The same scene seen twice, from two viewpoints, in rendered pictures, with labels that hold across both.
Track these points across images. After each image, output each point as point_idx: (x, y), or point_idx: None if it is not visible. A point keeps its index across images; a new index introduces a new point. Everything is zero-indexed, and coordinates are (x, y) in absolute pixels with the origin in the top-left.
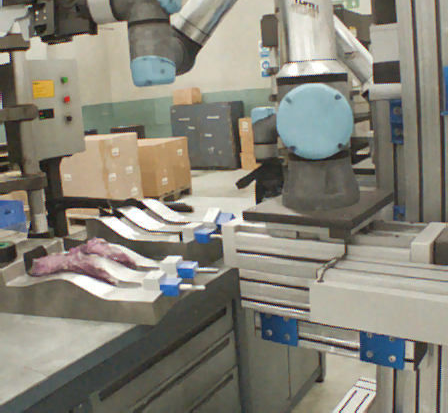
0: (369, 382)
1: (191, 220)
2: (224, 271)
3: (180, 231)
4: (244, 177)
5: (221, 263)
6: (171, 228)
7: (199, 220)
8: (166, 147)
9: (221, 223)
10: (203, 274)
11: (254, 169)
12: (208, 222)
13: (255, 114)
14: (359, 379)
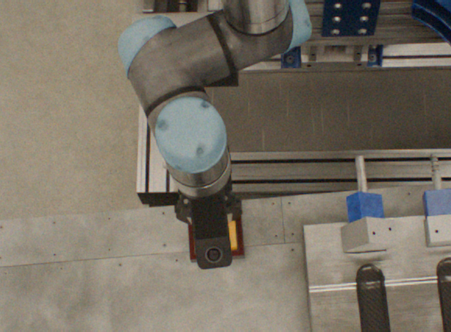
0: (145, 174)
1: (345, 325)
2: (431, 185)
3: (438, 273)
4: (228, 232)
5: (400, 215)
6: (416, 323)
7: (342, 303)
8: None
9: (382, 208)
10: None
11: (223, 199)
12: (394, 231)
13: (222, 135)
14: (145, 192)
